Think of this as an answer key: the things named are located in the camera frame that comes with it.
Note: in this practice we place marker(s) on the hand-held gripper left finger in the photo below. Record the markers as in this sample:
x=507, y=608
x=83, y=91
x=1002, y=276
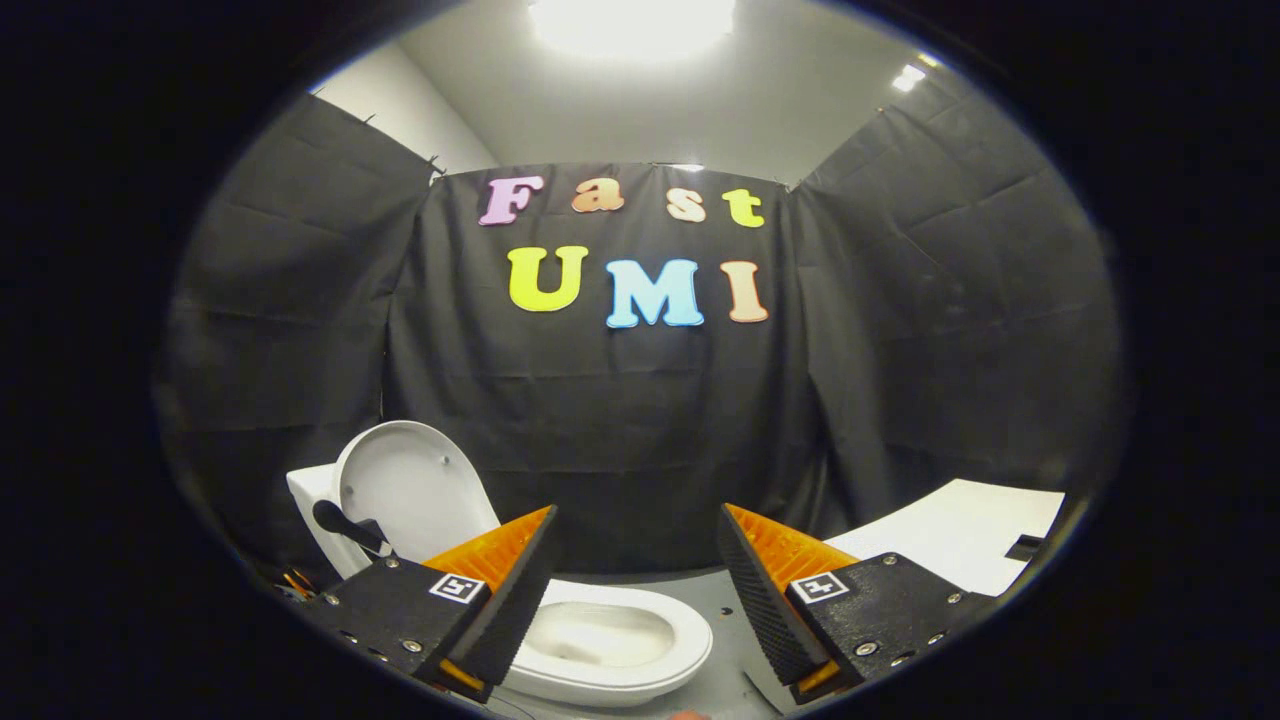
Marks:
x=510, y=600

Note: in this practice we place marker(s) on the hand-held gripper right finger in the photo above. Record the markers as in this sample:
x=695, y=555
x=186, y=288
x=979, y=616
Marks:
x=762, y=600

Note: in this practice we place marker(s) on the white toilet lid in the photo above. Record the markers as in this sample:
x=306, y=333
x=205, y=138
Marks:
x=420, y=490

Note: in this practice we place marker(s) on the white toilet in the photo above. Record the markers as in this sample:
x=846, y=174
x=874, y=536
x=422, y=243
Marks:
x=600, y=680

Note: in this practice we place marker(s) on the dark rod-shaped object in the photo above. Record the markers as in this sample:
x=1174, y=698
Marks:
x=345, y=525

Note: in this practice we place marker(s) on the white ridged panel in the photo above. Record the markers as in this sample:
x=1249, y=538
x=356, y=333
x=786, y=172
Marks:
x=950, y=530

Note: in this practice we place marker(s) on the black backdrop cloth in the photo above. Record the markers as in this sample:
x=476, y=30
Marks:
x=640, y=420

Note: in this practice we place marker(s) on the small ceiling light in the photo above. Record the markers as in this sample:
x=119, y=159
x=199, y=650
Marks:
x=908, y=78

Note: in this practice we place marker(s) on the large ceiling light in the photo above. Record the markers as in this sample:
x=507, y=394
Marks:
x=630, y=20

